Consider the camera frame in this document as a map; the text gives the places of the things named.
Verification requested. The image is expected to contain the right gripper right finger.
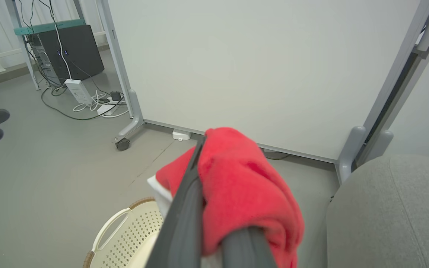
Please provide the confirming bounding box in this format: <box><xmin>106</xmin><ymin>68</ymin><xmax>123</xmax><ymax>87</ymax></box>
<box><xmin>220</xmin><ymin>226</ymin><xmax>277</xmax><ymax>268</ymax></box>

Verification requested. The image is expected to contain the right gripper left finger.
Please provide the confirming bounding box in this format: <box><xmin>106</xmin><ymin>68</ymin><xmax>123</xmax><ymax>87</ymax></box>
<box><xmin>145</xmin><ymin>135</ymin><xmax>207</xmax><ymax>268</ymax></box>

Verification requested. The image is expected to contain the red jersey white print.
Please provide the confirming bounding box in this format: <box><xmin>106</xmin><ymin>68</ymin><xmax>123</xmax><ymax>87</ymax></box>
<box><xmin>147</xmin><ymin>127</ymin><xmax>305</xmax><ymax>268</ymax></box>

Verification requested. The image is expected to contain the cream plastic laundry basket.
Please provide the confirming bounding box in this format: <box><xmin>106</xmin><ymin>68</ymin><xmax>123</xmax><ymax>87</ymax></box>
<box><xmin>83</xmin><ymin>197</ymin><xmax>167</xmax><ymax>268</ymax></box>

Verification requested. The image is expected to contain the small white plastic box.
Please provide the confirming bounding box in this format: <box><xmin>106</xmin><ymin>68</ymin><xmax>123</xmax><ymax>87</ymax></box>
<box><xmin>172</xmin><ymin>129</ymin><xmax>192</xmax><ymax>141</ymax></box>

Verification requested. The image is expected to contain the grey fabric sofa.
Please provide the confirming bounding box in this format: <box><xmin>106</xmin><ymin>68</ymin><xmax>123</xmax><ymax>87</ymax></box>
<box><xmin>325</xmin><ymin>154</ymin><xmax>429</xmax><ymax>268</ymax></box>

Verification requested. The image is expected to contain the large white power strip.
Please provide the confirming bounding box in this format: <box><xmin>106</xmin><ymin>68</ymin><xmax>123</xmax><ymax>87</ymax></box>
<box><xmin>64</xmin><ymin>79</ymin><xmax>94</xmax><ymax>105</ymax></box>

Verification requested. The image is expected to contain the white mobile partition board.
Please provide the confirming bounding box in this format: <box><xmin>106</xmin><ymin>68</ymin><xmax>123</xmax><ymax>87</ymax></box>
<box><xmin>95</xmin><ymin>0</ymin><xmax>429</xmax><ymax>185</ymax></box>

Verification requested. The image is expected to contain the black computer tower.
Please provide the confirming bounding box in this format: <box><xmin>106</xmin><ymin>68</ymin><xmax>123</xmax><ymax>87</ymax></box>
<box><xmin>30</xmin><ymin>24</ymin><xmax>105</xmax><ymax>84</ymax></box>

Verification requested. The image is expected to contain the teal top table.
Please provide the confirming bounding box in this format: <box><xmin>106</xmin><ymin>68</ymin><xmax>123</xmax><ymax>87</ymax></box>
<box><xmin>5</xmin><ymin>0</ymin><xmax>88</xmax><ymax>91</ymax></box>

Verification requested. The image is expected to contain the white coiled floor cable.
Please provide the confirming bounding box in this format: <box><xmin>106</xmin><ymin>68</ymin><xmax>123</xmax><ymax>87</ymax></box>
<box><xmin>73</xmin><ymin>90</ymin><xmax>130</xmax><ymax>118</ymax></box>

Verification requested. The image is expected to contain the black floor cable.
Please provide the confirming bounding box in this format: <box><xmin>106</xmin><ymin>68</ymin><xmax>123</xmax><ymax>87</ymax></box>
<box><xmin>41</xmin><ymin>87</ymin><xmax>126</xmax><ymax>121</ymax></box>

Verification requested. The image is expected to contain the white partition board grey frame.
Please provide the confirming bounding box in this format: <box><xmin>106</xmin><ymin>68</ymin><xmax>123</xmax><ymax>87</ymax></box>
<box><xmin>352</xmin><ymin>0</ymin><xmax>429</xmax><ymax>172</ymax></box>

